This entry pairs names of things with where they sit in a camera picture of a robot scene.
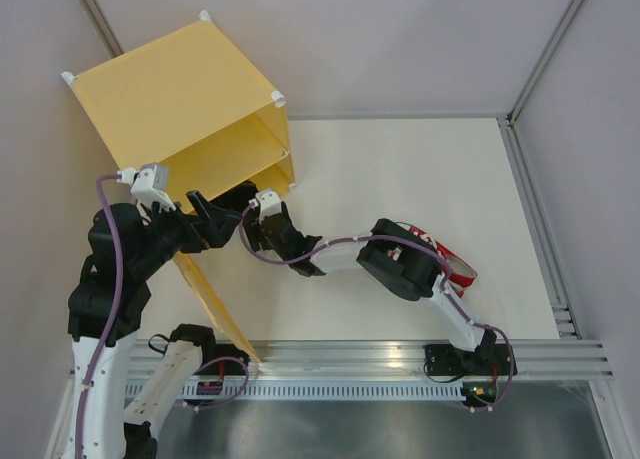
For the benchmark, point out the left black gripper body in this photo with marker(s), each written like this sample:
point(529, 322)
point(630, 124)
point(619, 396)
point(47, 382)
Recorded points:
point(171, 230)

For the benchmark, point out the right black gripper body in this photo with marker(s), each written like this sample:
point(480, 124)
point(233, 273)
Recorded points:
point(252, 231)

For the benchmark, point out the yellow cabinet door panel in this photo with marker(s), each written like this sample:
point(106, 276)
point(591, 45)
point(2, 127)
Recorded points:
point(212, 304)

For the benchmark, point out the red canvas sneaker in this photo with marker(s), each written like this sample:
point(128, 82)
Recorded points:
point(458, 288)
point(461, 271)

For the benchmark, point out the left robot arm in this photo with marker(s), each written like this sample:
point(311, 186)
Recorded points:
point(129, 245)

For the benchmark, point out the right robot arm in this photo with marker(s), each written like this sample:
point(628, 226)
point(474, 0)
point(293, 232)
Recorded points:
point(406, 261)

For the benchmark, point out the yellow shoe cabinet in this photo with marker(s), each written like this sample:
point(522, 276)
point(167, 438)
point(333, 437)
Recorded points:
point(193, 102)

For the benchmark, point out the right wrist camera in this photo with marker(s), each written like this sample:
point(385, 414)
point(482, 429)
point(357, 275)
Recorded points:
point(267, 203)

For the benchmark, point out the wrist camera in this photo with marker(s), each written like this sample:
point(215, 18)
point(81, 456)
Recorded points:
point(267, 203)
point(148, 186)

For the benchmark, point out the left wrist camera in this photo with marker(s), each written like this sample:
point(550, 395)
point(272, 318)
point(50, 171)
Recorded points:
point(148, 186)

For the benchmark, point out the white slotted cable duct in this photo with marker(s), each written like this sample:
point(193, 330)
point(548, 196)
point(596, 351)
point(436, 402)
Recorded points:
point(319, 390)

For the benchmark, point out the aluminium frame post left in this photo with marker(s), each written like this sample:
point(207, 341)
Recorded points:
point(102, 27)

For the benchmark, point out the aluminium frame post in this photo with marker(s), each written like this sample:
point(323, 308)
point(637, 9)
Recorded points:
point(560, 31)
point(102, 27)

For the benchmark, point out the aluminium front rail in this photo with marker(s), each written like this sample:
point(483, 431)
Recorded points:
point(536, 360)

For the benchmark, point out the aluminium frame post right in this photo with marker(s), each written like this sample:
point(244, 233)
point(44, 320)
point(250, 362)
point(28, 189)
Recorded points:
point(560, 31)

